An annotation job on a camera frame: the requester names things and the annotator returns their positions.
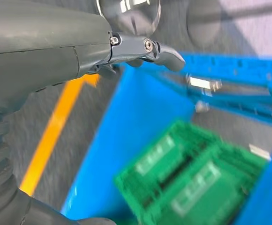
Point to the chrome stanchion with round base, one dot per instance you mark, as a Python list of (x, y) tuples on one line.
[(136, 18)]

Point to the blue metal shelf rack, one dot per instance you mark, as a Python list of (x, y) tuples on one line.
[(136, 124)]

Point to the green plastic crate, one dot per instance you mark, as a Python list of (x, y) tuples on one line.
[(196, 186)]

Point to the yellow floor tape rectangle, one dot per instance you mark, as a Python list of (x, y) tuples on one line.
[(54, 124)]

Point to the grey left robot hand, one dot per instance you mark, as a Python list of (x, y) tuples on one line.
[(32, 37)]

